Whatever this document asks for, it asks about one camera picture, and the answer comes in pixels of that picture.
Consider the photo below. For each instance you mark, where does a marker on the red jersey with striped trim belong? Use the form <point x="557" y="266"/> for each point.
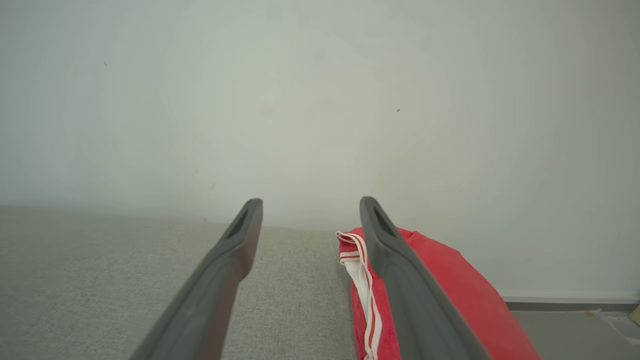
<point x="465" y="300"/>

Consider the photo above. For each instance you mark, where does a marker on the grey fabric sofa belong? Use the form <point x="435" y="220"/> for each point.
<point x="100" y="275"/>

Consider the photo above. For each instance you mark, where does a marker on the white wall baseboard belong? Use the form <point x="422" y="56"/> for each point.
<point x="570" y="299"/>

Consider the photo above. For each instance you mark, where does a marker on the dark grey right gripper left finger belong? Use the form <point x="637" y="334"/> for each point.
<point x="210" y="300"/>

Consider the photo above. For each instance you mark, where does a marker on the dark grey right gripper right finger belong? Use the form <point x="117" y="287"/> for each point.
<point x="420" y="305"/>

